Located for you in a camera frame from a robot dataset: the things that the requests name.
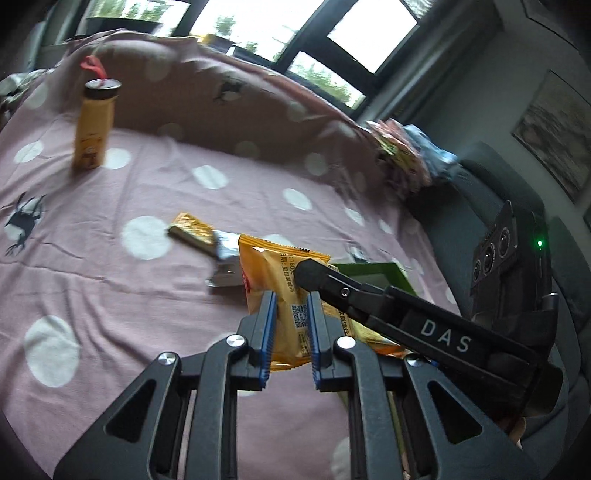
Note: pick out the small orange snack packet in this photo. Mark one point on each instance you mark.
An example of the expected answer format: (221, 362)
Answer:
(191, 226)

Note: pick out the black-framed window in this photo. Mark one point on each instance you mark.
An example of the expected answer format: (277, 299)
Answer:
(360, 32)

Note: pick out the pink polka-dot bedsheet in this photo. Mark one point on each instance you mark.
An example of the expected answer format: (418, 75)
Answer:
(138, 300)

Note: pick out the orange-brown snack packet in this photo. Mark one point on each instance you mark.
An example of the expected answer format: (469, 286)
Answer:
(277, 272)

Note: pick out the green cardboard box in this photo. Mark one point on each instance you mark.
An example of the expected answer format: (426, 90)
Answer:
(374, 272)

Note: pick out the stack of folded clothes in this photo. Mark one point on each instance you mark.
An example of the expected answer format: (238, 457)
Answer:
(406, 152)

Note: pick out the white snack packet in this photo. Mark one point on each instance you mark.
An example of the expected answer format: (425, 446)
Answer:
(226, 258)

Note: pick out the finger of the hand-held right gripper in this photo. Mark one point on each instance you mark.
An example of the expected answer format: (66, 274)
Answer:
(332, 286)

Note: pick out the grey crumpled cloth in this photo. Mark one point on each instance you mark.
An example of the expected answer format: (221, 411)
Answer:
(18, 87)

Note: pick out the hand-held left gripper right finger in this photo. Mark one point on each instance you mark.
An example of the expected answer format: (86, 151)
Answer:
(316, 341)

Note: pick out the framed wall picture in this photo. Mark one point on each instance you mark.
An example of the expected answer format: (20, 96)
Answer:
(558, 129)

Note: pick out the yellow bottle with brown cap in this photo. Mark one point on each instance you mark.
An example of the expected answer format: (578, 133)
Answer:
(92, 124)

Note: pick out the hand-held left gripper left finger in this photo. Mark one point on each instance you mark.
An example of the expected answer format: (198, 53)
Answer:
(267, 341)

